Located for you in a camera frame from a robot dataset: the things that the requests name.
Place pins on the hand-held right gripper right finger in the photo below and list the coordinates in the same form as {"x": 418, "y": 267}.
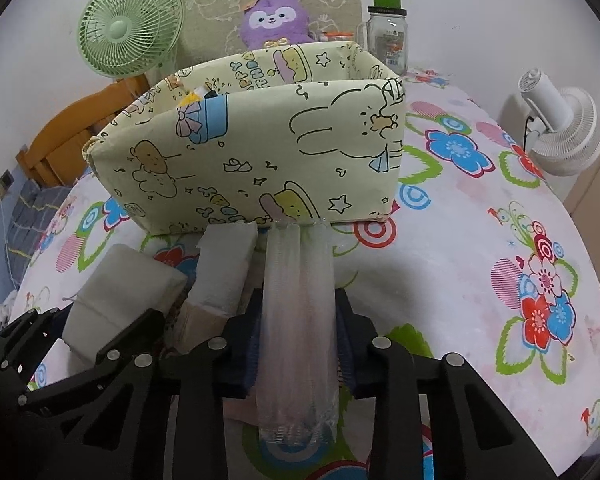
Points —
{"x": 347, "y": 360}

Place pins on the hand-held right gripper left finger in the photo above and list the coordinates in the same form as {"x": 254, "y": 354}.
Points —
{"x": 240, "y": 360}

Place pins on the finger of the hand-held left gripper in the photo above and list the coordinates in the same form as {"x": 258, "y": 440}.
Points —
{"x": 125, "y": 340}
{"x": 15, "y": 340}

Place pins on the plastic paper towel pack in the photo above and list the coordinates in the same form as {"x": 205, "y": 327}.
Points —
{"x": 225, "y": 270}

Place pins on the yellow printed box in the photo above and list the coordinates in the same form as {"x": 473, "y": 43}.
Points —
{"x": 280, "y": 160}

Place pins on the crumpled grey white cloth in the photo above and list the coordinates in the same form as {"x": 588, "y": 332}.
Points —
{"x": 2, "y": 312}

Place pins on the grey plaid pillow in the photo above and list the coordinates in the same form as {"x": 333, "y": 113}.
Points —
{"x": 30, "y": 200}

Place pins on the floral tablecloth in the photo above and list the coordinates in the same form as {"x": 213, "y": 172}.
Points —
{"x": 480, "y": 260}

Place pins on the wooden bed headboard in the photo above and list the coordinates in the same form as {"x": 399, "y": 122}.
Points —
{"x": 55, "y": 150}

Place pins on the green desk fan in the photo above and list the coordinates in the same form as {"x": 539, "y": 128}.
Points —
{"x": 120, "y": 27}

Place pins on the white standing fan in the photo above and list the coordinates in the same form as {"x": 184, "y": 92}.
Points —
{"x": 570, "y": 130}

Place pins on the glass jar with green lid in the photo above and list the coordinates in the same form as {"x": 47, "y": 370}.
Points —
{"x": 387, "y": 40}

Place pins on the cotton swab container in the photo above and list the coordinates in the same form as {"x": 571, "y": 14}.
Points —
{"x": 337, "y": 35}

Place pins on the purple plush bunny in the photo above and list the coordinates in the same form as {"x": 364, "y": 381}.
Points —
{"x": 272, "y": 17}

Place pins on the green printed board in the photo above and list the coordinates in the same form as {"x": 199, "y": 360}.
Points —
{"x": 220, "y": 0}

